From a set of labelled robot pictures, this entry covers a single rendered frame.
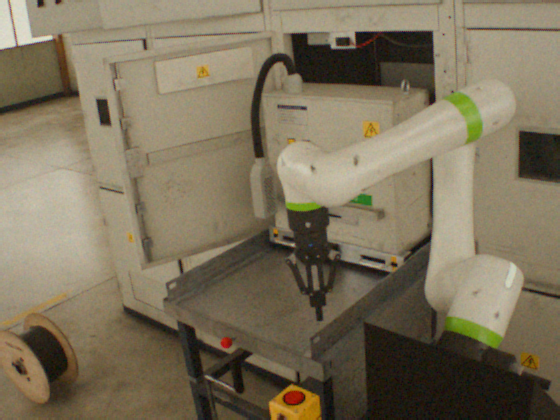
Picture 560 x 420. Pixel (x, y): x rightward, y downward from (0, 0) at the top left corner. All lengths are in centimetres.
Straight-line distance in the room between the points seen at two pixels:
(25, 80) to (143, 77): 1143
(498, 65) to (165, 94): 106
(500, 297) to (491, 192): 61
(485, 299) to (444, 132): 35
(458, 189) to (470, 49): 47
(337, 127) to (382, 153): 63
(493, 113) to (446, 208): 26
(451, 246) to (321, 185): 42
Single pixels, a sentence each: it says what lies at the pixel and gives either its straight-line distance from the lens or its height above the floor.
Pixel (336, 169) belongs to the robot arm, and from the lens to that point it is 114.
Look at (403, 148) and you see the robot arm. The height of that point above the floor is 139.
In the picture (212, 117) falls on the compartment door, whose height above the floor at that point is 131.
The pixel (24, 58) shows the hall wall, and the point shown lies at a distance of 1340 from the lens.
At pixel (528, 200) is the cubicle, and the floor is 109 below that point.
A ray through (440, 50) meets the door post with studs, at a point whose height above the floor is 151.
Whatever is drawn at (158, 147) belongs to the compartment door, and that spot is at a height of 125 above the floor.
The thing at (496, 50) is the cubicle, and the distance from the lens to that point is 172.
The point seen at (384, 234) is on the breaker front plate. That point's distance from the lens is 184.
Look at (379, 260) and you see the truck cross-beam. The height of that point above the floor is 90.
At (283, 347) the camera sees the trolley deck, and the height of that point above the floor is 85.
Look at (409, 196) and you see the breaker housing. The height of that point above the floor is 109.
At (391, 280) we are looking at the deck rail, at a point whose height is 89.
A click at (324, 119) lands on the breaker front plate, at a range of 183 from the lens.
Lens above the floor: 173
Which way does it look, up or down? 20 degrees down
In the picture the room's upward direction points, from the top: 6 degrees counter-clockwise
